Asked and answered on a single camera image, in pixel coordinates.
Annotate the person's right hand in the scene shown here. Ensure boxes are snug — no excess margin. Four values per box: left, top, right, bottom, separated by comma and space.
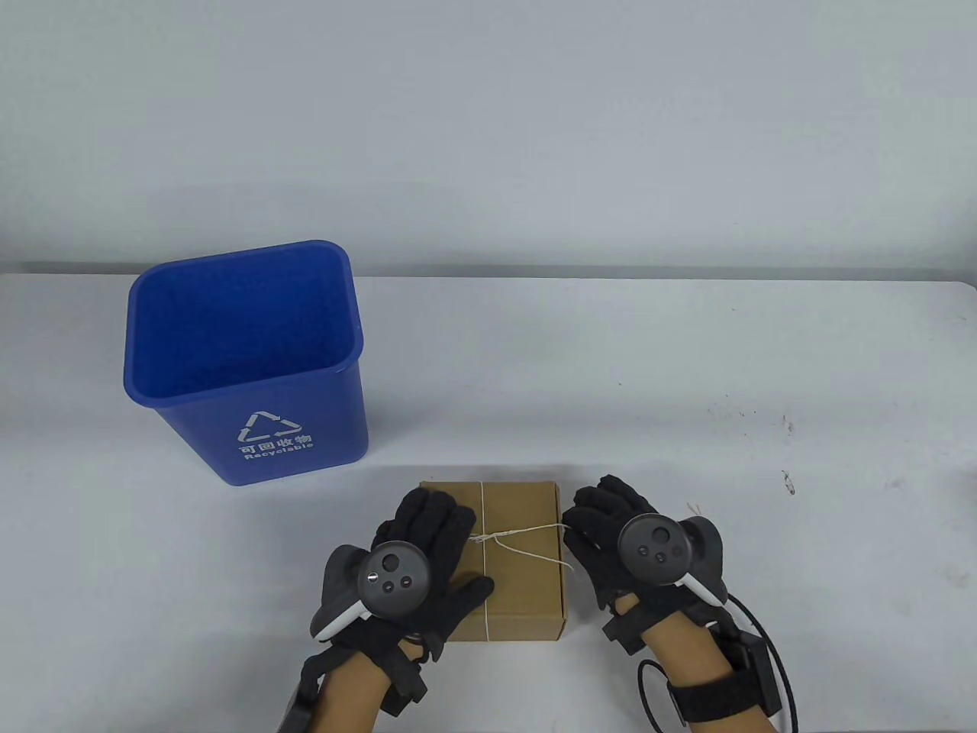
563, 475, 730, 613

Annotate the person's left hand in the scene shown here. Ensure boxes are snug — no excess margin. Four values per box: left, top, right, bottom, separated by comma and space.
309, 489, 497, 665

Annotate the white twine knot string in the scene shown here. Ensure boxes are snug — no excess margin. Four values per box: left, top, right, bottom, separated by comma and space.
466, 481, 707, 638

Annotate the brown cardboard box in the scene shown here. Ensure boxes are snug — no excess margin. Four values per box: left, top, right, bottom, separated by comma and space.
418, 480, 569, 642

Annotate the person's left forearm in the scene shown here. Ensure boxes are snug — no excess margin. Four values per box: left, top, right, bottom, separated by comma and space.
305, 645, 413, 733

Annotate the person's right forearm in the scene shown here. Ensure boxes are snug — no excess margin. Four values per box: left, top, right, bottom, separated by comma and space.
641, 611, 764, 733

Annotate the black right wrist box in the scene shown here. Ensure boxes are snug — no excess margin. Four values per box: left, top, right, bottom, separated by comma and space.
721, 632, 781, 715

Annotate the black wrist box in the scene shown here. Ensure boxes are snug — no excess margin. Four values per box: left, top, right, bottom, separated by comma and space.
281, 676, 325, 733
721, 632, 781, 715

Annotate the black left wrist box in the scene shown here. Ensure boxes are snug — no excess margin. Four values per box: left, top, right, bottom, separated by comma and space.
281, 676, 325, 733

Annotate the grey right hand controller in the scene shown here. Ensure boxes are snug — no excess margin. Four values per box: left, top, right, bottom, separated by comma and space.
617, 513, 730, 608

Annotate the grey hand controller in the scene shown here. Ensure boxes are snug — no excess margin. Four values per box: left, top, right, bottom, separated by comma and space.
617, 513, 730, 608
309, 541, 434, 642

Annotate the grey left hand controller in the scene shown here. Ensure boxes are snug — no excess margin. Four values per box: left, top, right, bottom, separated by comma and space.
309, 541, 434, 642

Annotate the blue plastic recycling bin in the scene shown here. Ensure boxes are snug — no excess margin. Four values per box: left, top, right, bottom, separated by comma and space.
124, 240, 369, 487

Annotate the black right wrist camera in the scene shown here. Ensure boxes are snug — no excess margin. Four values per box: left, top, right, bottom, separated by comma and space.
603, 602, 650, 655

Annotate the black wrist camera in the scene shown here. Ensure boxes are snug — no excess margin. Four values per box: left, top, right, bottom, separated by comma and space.
384, 658, 428, 715
603, 602, 650, 655

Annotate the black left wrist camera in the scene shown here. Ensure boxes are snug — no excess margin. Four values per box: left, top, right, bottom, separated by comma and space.
384, 658, 428, 715

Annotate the thin black cable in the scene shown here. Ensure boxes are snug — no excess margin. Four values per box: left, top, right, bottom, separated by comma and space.
635, 660, 684, 733

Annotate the black right wrist strap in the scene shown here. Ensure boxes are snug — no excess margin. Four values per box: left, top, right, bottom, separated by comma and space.
666, 668, 773, 724

